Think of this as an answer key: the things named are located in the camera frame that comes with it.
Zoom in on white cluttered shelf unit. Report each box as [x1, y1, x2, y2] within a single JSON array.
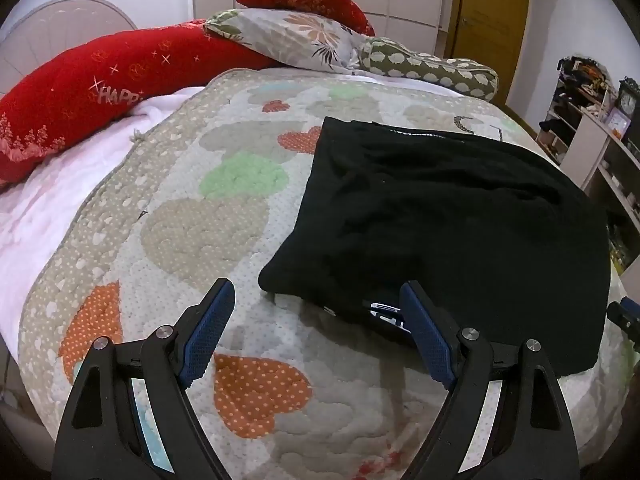
[[537, 55, 640, 261]]

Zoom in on long red printed pillow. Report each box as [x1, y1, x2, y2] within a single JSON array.
[[0, 19, 276, 183]]

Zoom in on black pants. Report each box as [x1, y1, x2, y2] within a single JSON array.
[[257, 116, 612, 377]]

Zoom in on floral grey pillow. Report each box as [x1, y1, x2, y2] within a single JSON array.
[[204, 8, 373, 72]]

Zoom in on heart-patterned quilt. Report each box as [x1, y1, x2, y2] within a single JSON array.
[[17, 67, 633, 471]]

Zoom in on yellow wooden door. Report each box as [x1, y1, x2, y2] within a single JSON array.
[[444, 0, 531, 106]]

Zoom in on pale pink bed sheet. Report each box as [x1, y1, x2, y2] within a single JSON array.
[[0, 87, 206, 321]]

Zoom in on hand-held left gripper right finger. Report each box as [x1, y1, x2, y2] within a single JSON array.
[[399, 280, 583, 480]]

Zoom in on green dotted bolster pillow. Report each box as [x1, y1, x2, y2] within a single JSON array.
[[359, 37, 501, 102]]

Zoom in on dark mantel clock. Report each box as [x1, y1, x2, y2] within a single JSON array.
[[616, 76, 640, 121]]

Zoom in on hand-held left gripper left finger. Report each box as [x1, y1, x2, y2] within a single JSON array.
[[52, 277, 236, 480]]

